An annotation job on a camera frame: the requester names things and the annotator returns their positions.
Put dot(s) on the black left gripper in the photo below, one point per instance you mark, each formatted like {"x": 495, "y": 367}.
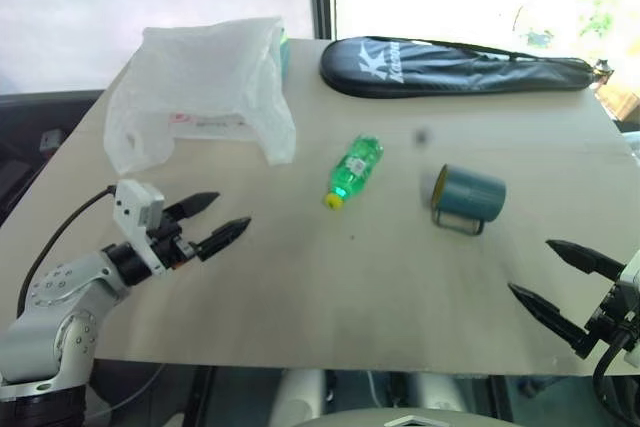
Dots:
{"x": 170, "y": 244}

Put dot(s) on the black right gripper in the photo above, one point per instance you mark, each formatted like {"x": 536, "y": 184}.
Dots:
{"x": 605, "y": 322}

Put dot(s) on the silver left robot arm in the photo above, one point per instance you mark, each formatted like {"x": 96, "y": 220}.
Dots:
{"x": 65, "y": 292}

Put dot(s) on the white box with red print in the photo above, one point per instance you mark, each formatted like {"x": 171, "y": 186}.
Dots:
{"x": 215, "y": 123}

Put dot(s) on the teal metal mug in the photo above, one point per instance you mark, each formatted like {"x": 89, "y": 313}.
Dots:
{"x": 472, "y": 194}

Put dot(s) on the translucent white plastic bag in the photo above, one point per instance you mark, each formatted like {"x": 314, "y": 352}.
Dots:
{"x": 200, "y": 77}

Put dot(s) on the green bottle with yellow cap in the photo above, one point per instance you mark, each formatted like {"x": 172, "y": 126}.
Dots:
{"x": 354, "y": 167}

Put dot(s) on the grey rounded shape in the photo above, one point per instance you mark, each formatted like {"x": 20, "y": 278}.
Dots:
{"x": 442, "y": 393}
{"x": 300, "y": 397}

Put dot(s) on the dark furniture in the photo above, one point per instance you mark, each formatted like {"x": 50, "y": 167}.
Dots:
{"x": 35, "y": 167}

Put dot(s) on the cardboard boxes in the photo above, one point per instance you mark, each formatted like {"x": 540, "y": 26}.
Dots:
{"x": 622, "y": 99}

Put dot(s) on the light grey robot torso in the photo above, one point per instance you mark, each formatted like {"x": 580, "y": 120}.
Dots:
{"x": 400, "y": 419}

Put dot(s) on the racket cover zipper pull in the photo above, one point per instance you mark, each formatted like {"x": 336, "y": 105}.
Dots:
{"x": 602, "y": 68}

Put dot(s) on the black racket cover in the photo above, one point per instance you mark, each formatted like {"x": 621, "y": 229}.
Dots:
{"x": 440, "y": 69}

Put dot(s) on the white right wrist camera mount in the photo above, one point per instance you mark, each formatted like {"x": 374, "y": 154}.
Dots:
{"x": 632, "y": 274}

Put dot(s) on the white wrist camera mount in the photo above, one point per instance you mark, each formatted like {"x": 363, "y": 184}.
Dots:
{"x": 134, "y": 214}
{"x": 632, "y": 274}

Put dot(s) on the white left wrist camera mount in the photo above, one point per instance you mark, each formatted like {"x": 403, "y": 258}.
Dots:
{"x": 134, "y": 214}

